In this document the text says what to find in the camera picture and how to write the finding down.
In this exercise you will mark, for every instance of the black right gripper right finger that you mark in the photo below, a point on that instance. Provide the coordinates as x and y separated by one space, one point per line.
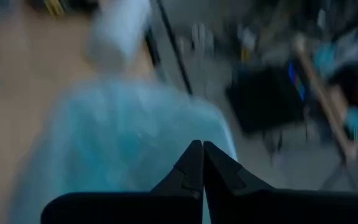
275 208

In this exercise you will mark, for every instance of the grey plastic shopping bag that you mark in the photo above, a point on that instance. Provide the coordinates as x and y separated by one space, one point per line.
120 28

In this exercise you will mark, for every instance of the black computer tower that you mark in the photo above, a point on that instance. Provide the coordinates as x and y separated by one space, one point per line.
266 99

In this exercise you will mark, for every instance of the wooden workbench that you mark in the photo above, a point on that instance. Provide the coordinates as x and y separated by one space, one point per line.
322 93

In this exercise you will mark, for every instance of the black aluminium table frame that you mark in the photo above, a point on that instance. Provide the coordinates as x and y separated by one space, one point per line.
174 46

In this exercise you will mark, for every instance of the translucent blue trash bag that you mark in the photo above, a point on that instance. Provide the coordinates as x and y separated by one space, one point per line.
120 140

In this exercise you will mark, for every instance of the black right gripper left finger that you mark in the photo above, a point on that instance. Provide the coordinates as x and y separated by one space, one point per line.
129 208

